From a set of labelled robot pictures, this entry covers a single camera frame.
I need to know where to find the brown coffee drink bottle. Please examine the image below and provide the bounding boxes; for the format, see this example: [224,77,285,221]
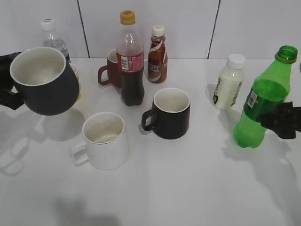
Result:
[147,24,168,83]

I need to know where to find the black straight mug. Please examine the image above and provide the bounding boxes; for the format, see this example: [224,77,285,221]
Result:
[141,88,190,139]

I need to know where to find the white ceramic mug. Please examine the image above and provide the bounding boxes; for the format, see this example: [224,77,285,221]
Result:
[70,112,130,171]

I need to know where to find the white milk bottle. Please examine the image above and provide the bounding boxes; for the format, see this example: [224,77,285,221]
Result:
[213,54,246,110]

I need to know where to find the cola bottle yellow cap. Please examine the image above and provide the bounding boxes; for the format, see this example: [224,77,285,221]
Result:
[117,10,144,106]

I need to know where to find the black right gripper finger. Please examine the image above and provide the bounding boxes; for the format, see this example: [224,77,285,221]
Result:
[261,102,301,139]

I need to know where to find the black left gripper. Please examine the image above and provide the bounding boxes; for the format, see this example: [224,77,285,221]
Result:
[0,52,24,110]

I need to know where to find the dark red mug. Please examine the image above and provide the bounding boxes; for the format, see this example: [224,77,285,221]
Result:
[97,49,122,88]

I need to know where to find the green sprite bottle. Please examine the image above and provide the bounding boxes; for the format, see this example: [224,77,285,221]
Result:
[233,45,298,148]

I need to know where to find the dark gray round mug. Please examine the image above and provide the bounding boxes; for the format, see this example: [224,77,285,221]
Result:
[9,47,79,116]

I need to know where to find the yellow paper cup stack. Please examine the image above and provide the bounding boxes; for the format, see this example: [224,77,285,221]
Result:
[70,63,81,101]

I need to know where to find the clear water bottle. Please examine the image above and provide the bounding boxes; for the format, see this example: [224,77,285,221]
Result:
[40,19,71,63]

